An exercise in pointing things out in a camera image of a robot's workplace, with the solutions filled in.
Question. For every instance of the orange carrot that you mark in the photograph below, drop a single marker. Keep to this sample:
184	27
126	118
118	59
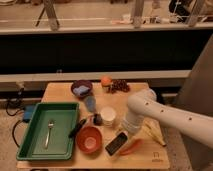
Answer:
132	148

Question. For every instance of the small dark object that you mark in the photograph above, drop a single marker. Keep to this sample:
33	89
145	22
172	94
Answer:
97	120

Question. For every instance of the dark purple bowl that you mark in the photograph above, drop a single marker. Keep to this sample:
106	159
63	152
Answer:
79	83

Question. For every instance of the green plastic tray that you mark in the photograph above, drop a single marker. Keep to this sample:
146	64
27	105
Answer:
65	116

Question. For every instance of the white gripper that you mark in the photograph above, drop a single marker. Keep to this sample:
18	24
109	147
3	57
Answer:
132	123

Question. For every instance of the grey blue cup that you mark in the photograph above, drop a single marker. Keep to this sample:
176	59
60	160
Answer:
90	103

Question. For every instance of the red grapes bunch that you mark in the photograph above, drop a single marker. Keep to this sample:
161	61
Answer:
119	85

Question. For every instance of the orange fruit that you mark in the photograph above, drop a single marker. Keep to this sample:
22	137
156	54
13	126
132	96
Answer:
106	81

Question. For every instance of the orange plastic bowl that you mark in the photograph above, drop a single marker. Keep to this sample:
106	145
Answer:
89	139

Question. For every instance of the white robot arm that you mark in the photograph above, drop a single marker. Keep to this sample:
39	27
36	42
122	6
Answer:
143	104

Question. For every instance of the white paper cup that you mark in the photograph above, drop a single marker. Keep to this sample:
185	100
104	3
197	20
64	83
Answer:
108	115

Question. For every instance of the metal spoon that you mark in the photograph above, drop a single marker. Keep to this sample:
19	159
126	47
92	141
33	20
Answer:
50	126

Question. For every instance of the yellow banana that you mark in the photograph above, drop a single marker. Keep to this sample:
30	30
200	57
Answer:
152	130

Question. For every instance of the black marker pen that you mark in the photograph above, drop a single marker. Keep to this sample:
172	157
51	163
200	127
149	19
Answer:
78	126

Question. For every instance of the blue box on floor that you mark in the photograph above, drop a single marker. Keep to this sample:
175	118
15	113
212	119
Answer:
28	113

